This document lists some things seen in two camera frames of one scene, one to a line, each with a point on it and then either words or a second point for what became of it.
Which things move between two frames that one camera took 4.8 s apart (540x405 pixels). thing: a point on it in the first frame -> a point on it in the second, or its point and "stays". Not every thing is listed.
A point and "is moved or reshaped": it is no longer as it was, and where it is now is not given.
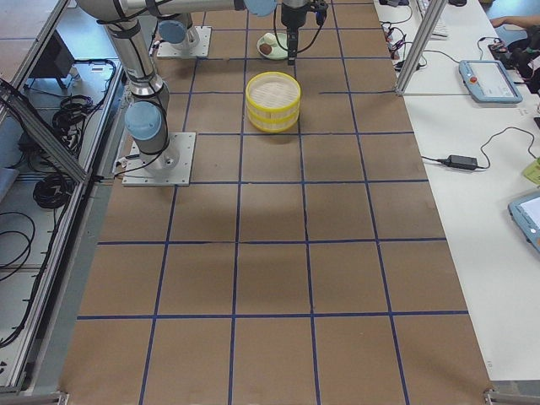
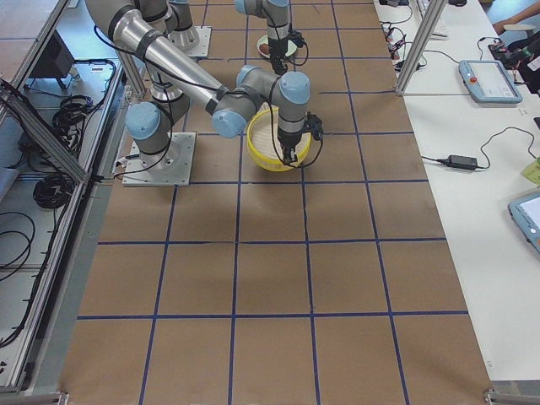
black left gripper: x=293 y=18 -> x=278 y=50
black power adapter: x=460 y=163 stays
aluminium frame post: x=420 y=44 stays
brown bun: x=266 y=49 stays
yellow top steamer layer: x=272 y=93 is moved or reshaped
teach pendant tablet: x=489 y=82 stays
